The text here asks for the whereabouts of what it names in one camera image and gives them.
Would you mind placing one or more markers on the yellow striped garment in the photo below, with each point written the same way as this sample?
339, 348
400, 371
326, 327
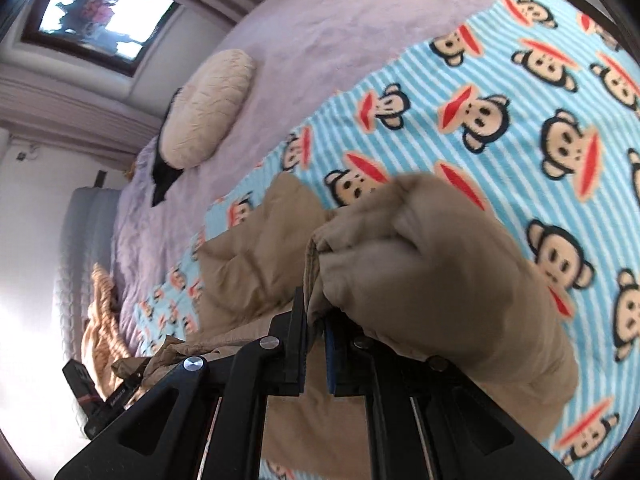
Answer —
102, 330

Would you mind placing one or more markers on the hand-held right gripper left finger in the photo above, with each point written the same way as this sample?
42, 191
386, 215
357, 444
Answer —
295, 355

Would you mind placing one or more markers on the black cloth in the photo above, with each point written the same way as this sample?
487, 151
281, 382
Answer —
162, 175

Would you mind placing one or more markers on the dark-framed window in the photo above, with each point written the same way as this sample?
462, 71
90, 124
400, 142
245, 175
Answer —
100, 15

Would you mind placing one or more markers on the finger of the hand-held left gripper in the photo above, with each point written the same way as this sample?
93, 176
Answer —
134, 381

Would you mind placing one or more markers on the blue striped monkey-print blanket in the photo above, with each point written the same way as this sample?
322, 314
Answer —
500, 125

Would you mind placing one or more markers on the narrow grey curtain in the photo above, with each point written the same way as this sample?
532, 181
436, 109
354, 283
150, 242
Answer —
75, 115

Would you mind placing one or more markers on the purple bedspread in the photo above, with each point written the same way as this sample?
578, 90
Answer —
325, 25

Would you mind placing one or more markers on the small black wall fixture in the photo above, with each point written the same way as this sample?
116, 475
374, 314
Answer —
100, 178

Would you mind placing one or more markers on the grey quilted headboard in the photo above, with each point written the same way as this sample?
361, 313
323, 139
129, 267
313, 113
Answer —
85, 260

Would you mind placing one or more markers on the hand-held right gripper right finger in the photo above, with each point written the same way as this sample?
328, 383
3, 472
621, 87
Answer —
331, 360

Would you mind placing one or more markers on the tan puffer jacket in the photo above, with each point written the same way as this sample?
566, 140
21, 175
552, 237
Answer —
440, 260

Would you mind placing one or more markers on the round cream pillow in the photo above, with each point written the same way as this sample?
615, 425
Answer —
210, 110

